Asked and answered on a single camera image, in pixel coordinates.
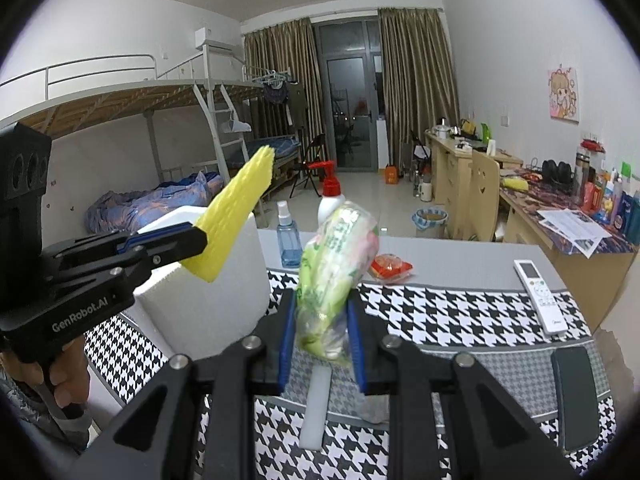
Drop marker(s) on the wooden desk with printed cover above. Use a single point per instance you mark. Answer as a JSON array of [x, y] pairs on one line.
[[565, 280]]

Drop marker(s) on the white metal bunk bed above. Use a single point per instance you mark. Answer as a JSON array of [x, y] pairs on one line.
[[240, 90], [125, 102]]

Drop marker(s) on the cartoon wall poster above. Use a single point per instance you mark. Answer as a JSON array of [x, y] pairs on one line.
[[564, 94]]

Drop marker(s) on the person's left hand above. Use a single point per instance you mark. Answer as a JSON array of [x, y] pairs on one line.
[[70, 375]]

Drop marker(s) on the blue trash bin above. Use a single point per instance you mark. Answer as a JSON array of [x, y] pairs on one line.
[[430, 222]]

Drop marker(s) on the blue spray bottle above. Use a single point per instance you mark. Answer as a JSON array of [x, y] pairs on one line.
[[290, 250]]

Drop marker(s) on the black folding chair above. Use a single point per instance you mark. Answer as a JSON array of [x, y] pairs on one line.
[[312, 152]]

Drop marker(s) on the white pump lotion bottle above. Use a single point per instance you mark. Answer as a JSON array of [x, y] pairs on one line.
[[331, 205]]

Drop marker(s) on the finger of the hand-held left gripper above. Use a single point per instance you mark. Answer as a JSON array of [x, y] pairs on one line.
[[175, 255], [150, 236]]

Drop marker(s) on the hanging dark clothes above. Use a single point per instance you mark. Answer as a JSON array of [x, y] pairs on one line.
[[277, 95]]

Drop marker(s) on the white air conditioner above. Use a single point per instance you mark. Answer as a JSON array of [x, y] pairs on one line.
[[212, 39]]

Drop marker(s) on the white foam box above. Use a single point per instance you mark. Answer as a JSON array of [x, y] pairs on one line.
[[220, 310]]

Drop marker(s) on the black smartphone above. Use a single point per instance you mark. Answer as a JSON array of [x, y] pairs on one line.
[[575, 400]]

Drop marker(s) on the blue checked mattress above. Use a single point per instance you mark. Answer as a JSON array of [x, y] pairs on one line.
[[275, 146]]

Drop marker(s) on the group of toiletry bottles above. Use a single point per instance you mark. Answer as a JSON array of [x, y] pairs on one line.
[[610, 195]]

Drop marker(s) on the brown curtain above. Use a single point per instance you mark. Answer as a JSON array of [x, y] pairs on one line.
[[415, 85], [280, 90]]

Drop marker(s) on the yellow sponge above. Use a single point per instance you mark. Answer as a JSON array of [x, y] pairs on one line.
[[235, 205]]

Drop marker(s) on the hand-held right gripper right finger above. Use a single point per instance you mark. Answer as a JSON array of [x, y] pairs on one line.
[[356, 345]]

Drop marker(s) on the plain wooden desk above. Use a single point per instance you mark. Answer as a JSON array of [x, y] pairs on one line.
[[450, 180]]

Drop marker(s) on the yellow cloth bundle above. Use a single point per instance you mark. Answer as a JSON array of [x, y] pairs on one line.
[[515, 184]]

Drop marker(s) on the green bottle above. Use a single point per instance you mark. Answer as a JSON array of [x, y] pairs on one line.
[[486, 132]]

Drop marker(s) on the blue quilt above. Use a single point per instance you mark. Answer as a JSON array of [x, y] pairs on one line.
[[150, 205]]

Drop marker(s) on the white cooking pot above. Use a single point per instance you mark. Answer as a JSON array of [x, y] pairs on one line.
[[441, 130]]

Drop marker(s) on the red snack packet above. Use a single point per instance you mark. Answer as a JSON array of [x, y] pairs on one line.
[[390, 267]]

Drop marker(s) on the black headphones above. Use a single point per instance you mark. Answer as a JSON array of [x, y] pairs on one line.
[[557, 175]]

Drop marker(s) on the green plastic bag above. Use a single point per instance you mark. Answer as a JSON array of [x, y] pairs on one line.
[[330, 270]]

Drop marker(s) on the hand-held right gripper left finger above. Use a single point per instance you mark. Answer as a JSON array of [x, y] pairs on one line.
[[286, 340]]

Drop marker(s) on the white remote control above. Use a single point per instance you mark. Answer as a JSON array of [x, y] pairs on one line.
[[540, 297]]

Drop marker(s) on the orange jug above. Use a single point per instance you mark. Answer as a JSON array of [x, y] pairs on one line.
[[391, 174]]

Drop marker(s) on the white face masks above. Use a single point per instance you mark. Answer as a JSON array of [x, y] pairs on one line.
[[317, 410]]

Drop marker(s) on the wooden chair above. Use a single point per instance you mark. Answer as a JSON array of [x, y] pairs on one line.
[[486, 195]]

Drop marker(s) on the glass balcony door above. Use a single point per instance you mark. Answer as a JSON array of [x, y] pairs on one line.
[[350, 100]]

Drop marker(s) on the houndstooth table cloth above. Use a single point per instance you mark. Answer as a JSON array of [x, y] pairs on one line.
[[450, 310]]

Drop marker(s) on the printed paper sheets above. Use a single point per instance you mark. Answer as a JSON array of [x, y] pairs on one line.
[[575, 227]]

